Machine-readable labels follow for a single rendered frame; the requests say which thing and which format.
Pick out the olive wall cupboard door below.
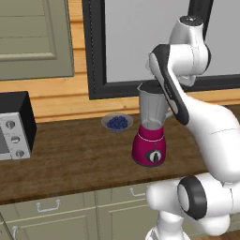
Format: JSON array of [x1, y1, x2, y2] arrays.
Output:
[[0, 0, 76, 82]]

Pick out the grey bowl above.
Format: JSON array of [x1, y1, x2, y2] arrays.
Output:
[[100, 112, 135, 134]]

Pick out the olive drawer front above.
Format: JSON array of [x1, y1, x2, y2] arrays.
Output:
[[13, 190, 97, 223], [94, 182, 155, 207]]

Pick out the silver drawer handle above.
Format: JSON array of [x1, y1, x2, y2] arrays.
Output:
[[36, 199, 62, 214], [128, 187, 148, 198]]

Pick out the silver cupboard door handle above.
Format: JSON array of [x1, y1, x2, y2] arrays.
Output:
[[11, 225, 20, 240]]

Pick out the black and silver toaster oven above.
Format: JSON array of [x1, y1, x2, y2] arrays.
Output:
[[0, 90, 38, 162]]

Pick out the blueberries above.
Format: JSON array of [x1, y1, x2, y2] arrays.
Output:
[[106, 115, 129, 130]]

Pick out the olive base cupboard door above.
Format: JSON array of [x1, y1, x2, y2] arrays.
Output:
[[5, 207, 99, 240], [97, 198, 162, 240]]

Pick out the magenta blender with clear jar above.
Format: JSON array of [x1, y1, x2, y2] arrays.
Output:
[[131, 81, 173, 168]]

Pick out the black framed window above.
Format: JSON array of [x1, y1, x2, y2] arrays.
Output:
[[81, 0, 240, 100]]

